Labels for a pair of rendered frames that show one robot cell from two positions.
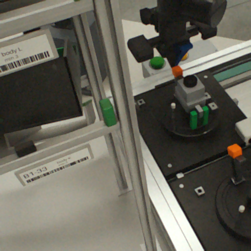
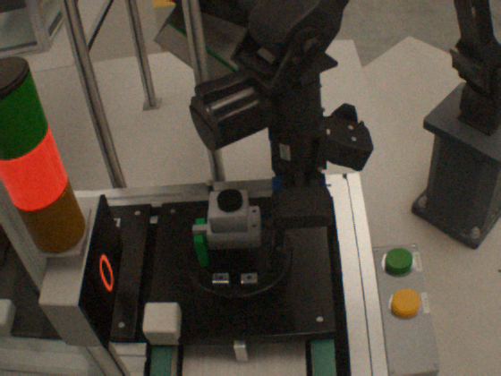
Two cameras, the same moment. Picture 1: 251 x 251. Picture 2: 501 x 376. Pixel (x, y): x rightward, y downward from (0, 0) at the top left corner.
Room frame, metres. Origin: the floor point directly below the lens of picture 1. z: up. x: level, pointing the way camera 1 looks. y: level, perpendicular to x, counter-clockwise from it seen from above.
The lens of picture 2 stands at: (0.76, -0.52, 1.58)
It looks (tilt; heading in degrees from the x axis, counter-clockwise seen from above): 45 degrees down; 114
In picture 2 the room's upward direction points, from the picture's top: 7 degrees counter-clockwise
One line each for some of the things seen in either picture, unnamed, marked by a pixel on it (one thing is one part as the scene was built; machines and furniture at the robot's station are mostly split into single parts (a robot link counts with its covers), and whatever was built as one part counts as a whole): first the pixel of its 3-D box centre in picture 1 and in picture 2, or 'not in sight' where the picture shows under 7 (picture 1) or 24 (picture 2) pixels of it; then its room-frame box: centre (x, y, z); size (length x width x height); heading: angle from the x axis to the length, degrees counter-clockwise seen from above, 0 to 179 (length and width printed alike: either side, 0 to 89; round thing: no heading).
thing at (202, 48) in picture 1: (180, 63); (402, 316); (0.77, -0.10, 0.93); 0.21 x 0.07 x 0.06; 109
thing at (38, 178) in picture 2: not in sight; (29, 163); (0.49, -0.31, 1.33); 0.05 x 0.05 x 0.05
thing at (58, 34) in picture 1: (75, 50); (471, 165); (0.84, 0.20, 0.96); 0.15 x 0.15 x 0.20; 65
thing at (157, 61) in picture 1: (157, 63); (398, 262); (0.75, -0.03, 0.96); 0.04 x 0.04 x 0.02
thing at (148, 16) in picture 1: (160, 14); (341, 135); (0.66, -0.04, 1.17); 0.07 x 0.07 x 0.06; 21
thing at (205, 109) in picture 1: (204, 115); (201, 251); (0.50, -0.12, 1.01); 0.01 x 0.01 x 0.05; 19
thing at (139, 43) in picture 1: (172, 26); (296, 139); (0.61, -0.06, 1.18); 0.19 x 0.06 x 0.08; 110
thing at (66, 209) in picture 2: not in sight; (49, 209); (0.49, -0.31, 1.28); 0.05 x 0.05 x 0.05
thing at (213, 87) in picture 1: (189, 119); (241, 266); (0.54, -0.09, 0.96); 0.24 x 0.24 x 0.02; 19
